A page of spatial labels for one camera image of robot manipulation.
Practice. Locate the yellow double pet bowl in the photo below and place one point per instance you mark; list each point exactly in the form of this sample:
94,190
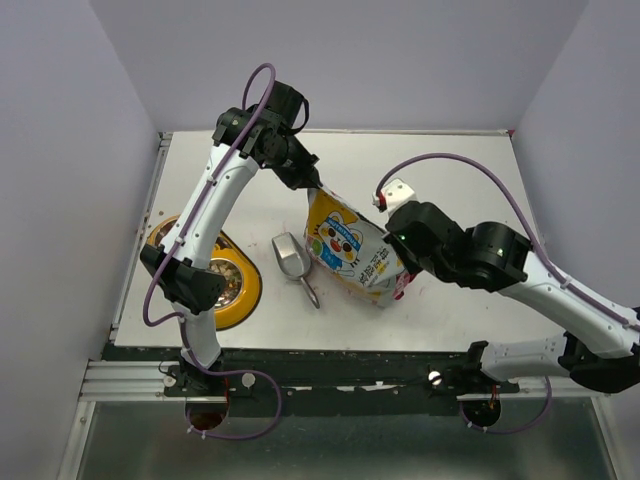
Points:
231,285

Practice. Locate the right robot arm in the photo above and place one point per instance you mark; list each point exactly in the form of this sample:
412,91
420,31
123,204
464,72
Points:
599,347

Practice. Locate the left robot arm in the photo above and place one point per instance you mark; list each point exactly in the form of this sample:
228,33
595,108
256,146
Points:
245,140

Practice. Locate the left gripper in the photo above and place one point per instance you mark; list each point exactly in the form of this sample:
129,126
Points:
303,173

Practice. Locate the pet food bag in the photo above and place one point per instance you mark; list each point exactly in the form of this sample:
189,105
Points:
352,250

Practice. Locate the aluminium frame rail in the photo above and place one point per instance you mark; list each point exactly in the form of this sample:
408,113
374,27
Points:
138,381

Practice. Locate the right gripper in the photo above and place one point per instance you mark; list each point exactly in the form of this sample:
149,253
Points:
398,246

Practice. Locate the metal food scoop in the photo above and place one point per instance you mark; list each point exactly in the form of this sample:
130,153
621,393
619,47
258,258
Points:
294,263

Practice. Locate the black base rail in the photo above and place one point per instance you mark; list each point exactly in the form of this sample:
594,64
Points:
253,383

